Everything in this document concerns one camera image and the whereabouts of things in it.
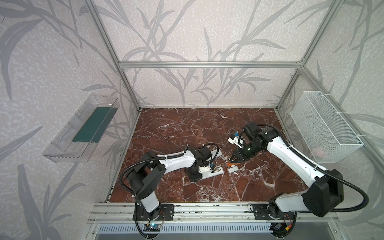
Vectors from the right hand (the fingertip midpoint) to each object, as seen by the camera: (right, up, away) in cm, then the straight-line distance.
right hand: (232, 156), depth 77 cm
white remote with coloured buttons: (-13, -9, +3) cm, 16 cm away
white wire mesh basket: (+36, +11, -16) cm, 41 cm away
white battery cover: (+3, -11, +12) cm, 16 cm away
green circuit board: (-40, -33, -5) cm, 52 cm away
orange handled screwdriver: (-2, -4, -2) cm, 4 cm away
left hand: (-19, -12, +10) cm, 24 cm away
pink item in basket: (+43, +2, -4) cm, 43 cm away
